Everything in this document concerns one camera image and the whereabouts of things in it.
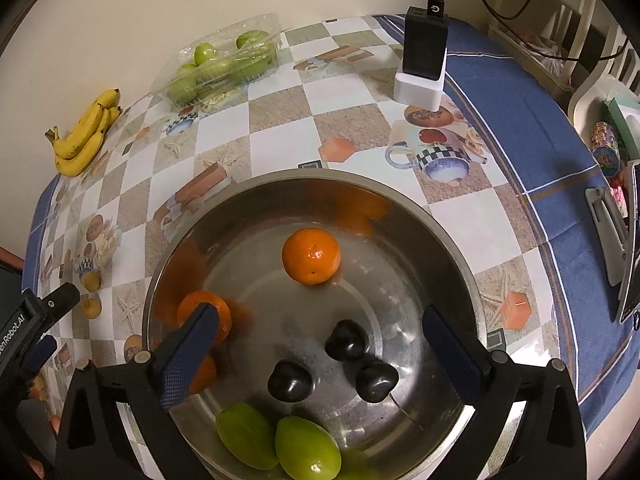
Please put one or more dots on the round metal bowl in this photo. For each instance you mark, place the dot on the round metal bowl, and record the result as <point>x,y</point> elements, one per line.
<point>400,260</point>

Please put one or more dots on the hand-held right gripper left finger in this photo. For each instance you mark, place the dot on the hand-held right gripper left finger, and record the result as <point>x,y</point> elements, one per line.
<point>185,360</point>

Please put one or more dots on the green box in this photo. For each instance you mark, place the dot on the green box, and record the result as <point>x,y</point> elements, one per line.
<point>622,120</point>

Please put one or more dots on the black power adapter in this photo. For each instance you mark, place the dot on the black power adapter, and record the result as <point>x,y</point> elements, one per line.
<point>424,45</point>

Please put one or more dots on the black tablet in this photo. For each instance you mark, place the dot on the black tablet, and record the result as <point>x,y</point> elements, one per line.
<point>632,260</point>

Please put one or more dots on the clear plastic container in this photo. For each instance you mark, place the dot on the clear plastic container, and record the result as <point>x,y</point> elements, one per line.
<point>220,27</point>

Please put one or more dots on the small dark cherry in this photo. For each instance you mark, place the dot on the small dark cherry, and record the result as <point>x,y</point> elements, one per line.
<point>346,340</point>

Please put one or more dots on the dark cherry with stem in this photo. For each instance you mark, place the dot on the dark cherry with stem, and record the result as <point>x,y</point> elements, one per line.
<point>376,379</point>

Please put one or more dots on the clear plastic bag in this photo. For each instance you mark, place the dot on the clear plastic bag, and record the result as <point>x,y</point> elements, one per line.
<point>547,67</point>

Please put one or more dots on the large dark cherry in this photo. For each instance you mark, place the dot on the large dark cherry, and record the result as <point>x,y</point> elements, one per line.
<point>290,381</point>

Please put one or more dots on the pile of green jujubes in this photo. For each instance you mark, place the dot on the pile of green jujubes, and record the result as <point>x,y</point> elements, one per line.
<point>240,67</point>

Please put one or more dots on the yellow banana bunch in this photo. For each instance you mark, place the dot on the yellow banana bunch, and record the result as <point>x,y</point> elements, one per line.
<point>82,152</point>

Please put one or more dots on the white chair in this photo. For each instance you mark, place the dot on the white chair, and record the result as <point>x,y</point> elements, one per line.
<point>587,95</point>

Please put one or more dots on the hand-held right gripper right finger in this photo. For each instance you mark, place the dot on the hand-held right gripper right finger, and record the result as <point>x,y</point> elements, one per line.
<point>450,355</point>

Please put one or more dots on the colourful stacked packets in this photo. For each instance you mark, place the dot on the colourful stacked packets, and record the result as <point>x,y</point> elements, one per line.
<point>607,152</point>

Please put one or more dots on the white charging dock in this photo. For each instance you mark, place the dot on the white charging dock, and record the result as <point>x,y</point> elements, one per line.
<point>417,92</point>

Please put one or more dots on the checkered printed tablecloth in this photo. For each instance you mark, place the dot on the checkered printed tablecloth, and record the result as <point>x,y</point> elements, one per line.
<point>350,120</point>

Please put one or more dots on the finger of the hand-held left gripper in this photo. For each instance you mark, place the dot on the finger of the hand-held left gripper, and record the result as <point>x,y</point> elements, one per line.
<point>41,355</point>
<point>57,302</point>

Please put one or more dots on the brown longan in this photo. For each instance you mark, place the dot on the brown longan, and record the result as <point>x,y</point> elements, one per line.
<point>91,280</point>
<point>91,306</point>

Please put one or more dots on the green jujube fruit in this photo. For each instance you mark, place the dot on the green jujube fruit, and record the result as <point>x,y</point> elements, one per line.
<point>307,447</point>
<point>245,435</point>

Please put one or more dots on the orange tangerine with stem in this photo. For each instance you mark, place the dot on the orange tangerine with stem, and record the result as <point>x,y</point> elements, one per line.
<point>190,305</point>

